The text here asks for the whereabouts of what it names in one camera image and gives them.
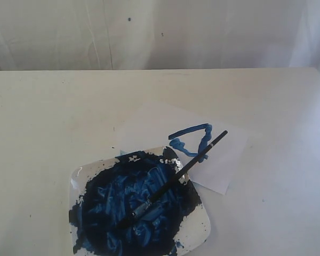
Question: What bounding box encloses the white paper sheet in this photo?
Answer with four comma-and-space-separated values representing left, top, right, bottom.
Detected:
115, 102, 249, 194

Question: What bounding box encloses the white backdrop cloth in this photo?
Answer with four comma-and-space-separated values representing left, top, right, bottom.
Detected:
0, 1, 320, 72

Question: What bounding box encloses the black paintbrush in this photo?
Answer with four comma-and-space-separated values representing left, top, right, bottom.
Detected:
116, 130, 228, 229

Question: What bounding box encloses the white square plate blue paint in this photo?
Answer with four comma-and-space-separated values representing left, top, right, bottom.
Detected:
69, 146, 211, 255

